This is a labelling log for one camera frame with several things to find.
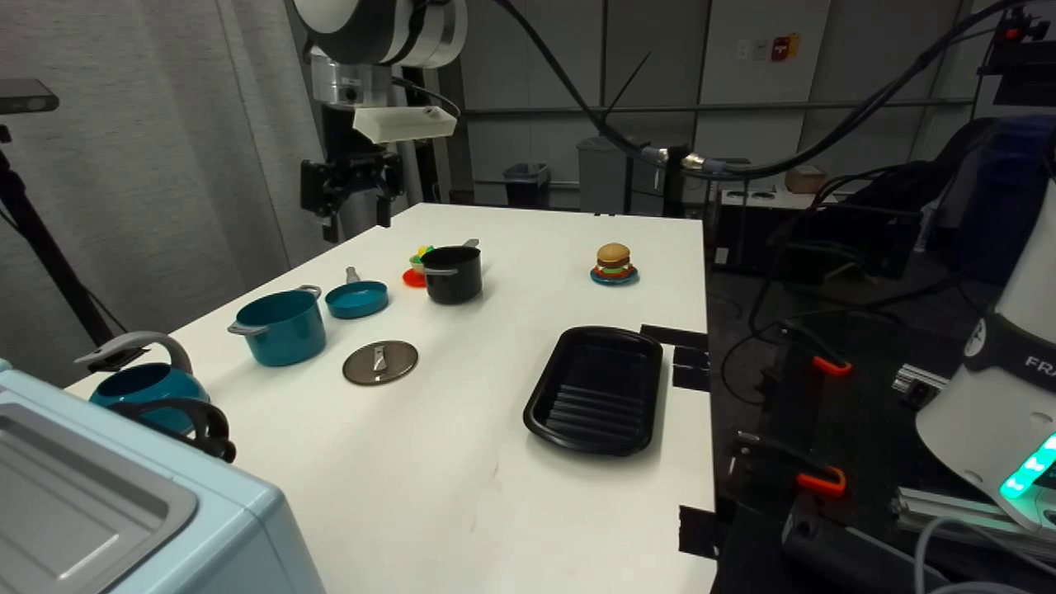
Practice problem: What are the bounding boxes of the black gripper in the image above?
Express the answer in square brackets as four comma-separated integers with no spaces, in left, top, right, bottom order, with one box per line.
[296,140,402,249]

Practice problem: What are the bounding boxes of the grey pot lid with knob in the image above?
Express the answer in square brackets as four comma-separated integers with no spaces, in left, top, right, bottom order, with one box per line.
[342,336,423,391]

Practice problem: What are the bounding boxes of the blue toy pot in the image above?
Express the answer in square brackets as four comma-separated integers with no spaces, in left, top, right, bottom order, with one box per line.
[224,284,334,371]

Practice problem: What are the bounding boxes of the small blue frying pan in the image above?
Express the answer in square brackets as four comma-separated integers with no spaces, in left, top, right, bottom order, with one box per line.
[320,263,392,324]

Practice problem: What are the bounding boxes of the black toy saucepan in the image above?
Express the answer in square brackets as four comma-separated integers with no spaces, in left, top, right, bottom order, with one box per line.
[415,242,488,312]

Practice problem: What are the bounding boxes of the dark waste bin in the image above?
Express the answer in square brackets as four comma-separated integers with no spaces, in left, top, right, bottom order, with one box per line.
[502,159,555,213]

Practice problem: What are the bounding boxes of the grey curtain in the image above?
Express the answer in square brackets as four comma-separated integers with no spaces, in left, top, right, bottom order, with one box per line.
[0,0,334,383]

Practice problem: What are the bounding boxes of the toy burger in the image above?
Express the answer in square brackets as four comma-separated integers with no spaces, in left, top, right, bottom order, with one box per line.
[590,237,641,282]

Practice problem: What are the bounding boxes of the small blue plate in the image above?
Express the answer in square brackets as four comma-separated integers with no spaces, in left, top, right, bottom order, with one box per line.
[587,260,643,293]

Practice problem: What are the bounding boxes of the teal toy kettle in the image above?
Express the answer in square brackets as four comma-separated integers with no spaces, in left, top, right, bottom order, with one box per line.
[74,326,241,466]

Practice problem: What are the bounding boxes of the black ridged tray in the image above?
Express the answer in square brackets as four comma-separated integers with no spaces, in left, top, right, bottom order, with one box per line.
[521,324,666,459]

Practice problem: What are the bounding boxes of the black flat square plate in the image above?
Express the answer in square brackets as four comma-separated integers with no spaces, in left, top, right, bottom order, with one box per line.
[669,347,713,393]
[676,501,719,560]

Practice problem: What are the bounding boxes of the light blue toy oven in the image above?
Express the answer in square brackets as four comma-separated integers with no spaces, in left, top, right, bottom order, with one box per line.
[0,360,332,594]

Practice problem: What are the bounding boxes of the black clamp with orange tip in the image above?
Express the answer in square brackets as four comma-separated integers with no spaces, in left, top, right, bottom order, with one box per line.
[769,320,857,422]
[731,430,853,523]

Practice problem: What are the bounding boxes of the black tripod with camera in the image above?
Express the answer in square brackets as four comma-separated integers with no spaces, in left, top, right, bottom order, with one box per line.
[0,77,127,347]

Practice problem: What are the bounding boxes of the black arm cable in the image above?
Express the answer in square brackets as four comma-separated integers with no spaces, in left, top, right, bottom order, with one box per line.
[492,0,1032,184]

